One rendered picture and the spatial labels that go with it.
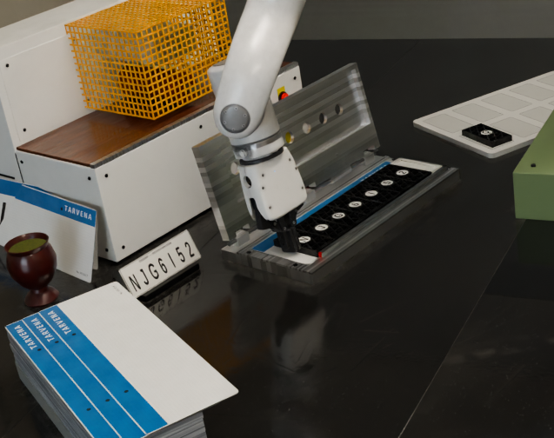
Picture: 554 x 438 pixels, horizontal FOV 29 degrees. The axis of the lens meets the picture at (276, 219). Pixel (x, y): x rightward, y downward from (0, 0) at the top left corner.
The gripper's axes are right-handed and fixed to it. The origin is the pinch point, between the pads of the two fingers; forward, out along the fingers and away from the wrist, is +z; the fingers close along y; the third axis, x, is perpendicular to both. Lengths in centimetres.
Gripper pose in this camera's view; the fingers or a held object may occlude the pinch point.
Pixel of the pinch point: (289, 239)
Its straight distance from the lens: 182.8
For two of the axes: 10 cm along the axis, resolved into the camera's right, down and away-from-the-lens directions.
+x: -7.0, 0.1, 7.1
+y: 6.5, -4.1, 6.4
